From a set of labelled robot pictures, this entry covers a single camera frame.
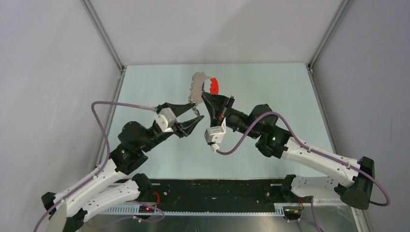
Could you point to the controller board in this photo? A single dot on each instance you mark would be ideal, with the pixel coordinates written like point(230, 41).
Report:
point(146, 210)
point(292, 215)

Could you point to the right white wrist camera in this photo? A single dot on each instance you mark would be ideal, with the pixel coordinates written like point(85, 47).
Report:
point(214, 135)

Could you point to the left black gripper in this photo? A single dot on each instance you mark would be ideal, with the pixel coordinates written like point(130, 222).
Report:
point(184, 128)

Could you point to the left controller board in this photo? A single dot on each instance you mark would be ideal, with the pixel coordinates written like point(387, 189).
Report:
point(146, 210)

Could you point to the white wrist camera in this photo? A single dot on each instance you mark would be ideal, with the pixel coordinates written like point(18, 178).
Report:
point(214, 135)
point(165, 119)

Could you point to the green key tag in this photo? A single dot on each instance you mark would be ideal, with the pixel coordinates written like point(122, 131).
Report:
point(196, 111)

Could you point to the metal key holder red handle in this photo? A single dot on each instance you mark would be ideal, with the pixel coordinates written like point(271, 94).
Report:
point(198, 87)

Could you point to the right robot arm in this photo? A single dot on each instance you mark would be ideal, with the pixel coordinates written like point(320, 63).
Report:
point(349, 179)

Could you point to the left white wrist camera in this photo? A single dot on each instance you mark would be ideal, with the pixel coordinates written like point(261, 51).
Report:
point(165, 119)

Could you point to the right controller board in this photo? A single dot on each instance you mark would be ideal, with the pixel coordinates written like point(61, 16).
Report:
point(292, 215)

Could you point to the left aluminium frame post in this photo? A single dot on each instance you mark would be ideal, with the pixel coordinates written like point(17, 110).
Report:
point(98, 25)

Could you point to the aluminium frame post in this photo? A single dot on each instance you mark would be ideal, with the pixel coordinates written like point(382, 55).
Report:
point(329, 32)
point(98, 25)

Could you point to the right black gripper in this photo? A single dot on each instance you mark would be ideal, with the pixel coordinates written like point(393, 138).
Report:
point(216, 106)

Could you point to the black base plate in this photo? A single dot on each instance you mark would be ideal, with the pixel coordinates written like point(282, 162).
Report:
point(220, 195)

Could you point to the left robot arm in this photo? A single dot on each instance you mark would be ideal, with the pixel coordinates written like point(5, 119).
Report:
point(70, 209)

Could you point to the right aluminium frame post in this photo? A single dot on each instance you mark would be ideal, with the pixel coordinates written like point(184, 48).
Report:
point(329, 32)

